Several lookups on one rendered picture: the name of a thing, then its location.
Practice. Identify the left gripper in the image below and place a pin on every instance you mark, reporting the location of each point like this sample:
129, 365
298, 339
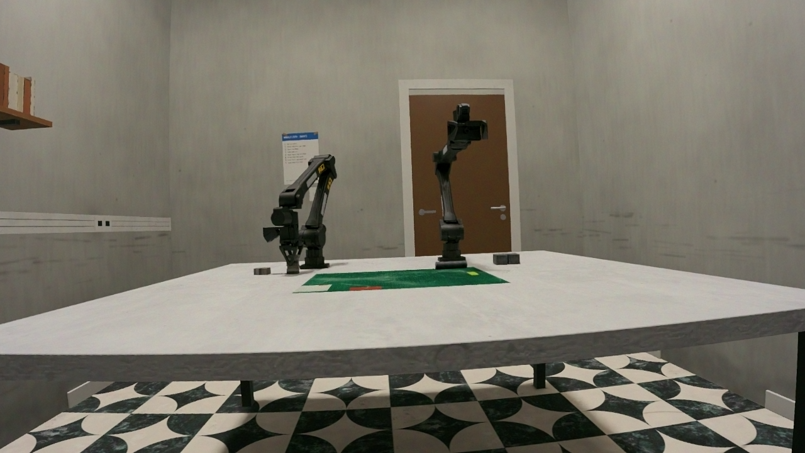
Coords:
458, 132

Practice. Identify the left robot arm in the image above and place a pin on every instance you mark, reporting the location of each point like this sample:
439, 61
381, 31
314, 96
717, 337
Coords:
451, 228

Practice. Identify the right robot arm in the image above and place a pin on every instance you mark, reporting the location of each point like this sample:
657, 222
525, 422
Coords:
313, 232

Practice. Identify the green mat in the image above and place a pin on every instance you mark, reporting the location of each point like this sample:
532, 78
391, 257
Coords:
404, 279

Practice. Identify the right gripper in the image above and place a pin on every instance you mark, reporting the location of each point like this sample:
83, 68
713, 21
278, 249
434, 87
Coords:
293, 239

